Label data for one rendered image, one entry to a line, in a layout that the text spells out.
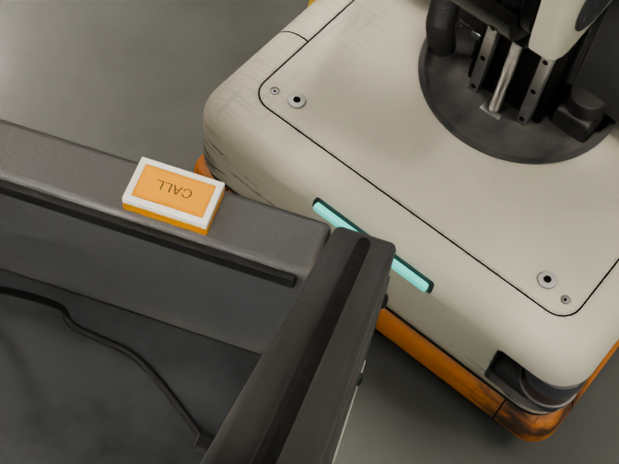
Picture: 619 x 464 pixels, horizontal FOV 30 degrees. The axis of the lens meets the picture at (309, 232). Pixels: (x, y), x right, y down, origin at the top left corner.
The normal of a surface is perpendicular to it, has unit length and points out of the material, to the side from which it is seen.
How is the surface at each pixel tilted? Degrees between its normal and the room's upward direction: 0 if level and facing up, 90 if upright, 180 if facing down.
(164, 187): 0
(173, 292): 90
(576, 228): 0
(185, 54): 0
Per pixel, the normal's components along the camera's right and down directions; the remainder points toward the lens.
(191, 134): 0.08, -0.50
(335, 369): 0.27, -0.92
